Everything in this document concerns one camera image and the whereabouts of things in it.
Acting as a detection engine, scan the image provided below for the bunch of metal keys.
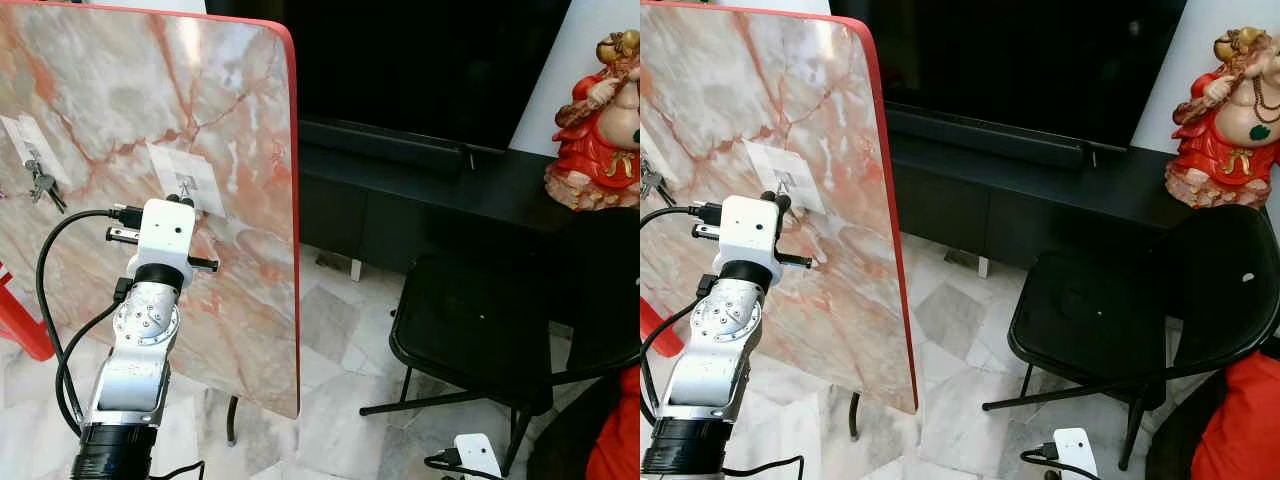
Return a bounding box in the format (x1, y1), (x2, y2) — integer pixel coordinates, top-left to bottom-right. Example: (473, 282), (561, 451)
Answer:
(640, 160), (669, 203)
(24, 148), (69, 215)

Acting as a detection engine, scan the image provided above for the red-edged marble table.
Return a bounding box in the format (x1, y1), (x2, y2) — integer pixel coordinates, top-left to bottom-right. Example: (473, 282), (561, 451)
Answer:
(0, 0), (301, 419)
(640, 0), (919, 415)

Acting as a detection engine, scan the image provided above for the red plastic stool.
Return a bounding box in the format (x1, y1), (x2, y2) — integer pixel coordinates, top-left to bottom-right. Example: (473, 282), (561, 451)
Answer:
(640, 295), (687, 361)
(0, 262), (56, 362)

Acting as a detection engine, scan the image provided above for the black soundbar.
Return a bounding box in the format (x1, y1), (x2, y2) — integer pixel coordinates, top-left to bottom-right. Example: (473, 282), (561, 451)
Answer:
(298, 117), (473, 174)
(885, 103), (1096, 171)

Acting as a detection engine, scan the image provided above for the black low console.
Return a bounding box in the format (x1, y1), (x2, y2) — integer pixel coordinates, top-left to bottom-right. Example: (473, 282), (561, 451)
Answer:
(885, 130), (1216, 281)
(296, 140), (611, 283)

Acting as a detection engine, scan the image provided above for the red cloth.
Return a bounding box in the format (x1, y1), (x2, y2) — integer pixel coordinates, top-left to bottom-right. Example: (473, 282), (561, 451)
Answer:
(1190, 350), (1280, 480)
(585, 365), (641, 480)

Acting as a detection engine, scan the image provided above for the black television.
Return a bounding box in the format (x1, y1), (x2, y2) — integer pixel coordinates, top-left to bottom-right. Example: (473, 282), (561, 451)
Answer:
(205, 0), (573, 156)
(828, 0), (1188, 151)

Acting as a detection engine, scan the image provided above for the black folding chair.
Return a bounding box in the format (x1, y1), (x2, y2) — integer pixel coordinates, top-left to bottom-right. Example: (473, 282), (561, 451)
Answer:
(358, 205), (641, 477)
(982, 205), (1280, 471)

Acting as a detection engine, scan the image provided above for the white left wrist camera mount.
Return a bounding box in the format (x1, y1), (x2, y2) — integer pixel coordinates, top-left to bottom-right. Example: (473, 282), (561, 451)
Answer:
(712, 195), (783, 291)
(128, 198), (198, 291)

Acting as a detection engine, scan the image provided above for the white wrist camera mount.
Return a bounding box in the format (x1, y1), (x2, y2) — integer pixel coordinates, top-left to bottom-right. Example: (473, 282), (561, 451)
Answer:
(712, 195), (783, 291)
(454, 432), (504, 480)
(1051, 427), (1100, 480)
(128, 198), (198, 291)

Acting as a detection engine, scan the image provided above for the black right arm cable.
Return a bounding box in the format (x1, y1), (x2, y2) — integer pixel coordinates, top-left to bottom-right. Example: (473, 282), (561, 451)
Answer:
(424, 448), (473, 480)
(1020, 443), (1063, 480)

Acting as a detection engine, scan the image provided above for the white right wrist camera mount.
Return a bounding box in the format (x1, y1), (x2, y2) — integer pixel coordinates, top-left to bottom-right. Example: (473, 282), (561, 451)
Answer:
(1051, 427), (1100, 480)
(454, 432), (504, 480)

